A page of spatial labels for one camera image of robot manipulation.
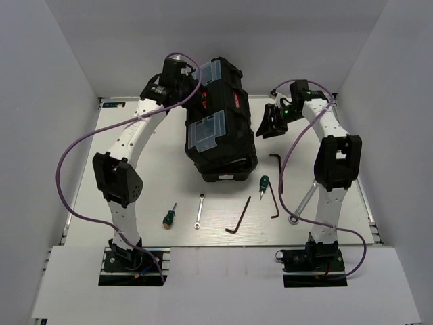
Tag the brown hex key upper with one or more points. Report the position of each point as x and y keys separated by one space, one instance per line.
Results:
x=279 y=161

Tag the small green stubby screwdriver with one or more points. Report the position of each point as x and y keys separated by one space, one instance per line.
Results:
x=264 y=182

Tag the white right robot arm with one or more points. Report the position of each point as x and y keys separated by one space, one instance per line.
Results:
x=337 y=163

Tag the green screwdriver orange cap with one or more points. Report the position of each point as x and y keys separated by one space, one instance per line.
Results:
x=169 y=218

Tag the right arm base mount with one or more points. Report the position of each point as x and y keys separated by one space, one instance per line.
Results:
x=302 y=271

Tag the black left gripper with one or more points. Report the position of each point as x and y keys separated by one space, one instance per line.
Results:
x=190 y=79

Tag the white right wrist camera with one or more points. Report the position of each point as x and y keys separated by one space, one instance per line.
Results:
x=281 y=100

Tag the large silver ratchet wrench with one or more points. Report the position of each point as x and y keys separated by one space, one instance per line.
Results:
x=293 y=220

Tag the small silver ratchet wrench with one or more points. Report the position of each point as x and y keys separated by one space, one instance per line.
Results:
x=197 y=223

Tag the brown hex key middle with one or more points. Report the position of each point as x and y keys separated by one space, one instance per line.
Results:
x=276 y=214

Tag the black plastic toolbox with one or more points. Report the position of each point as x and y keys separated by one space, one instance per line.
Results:
x=219 y=136

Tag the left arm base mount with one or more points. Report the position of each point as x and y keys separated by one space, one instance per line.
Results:
x=117 y=271

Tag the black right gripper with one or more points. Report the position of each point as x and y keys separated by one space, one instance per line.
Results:
x=268 y=128

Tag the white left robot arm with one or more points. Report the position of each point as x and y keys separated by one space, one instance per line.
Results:
x=115 y=172

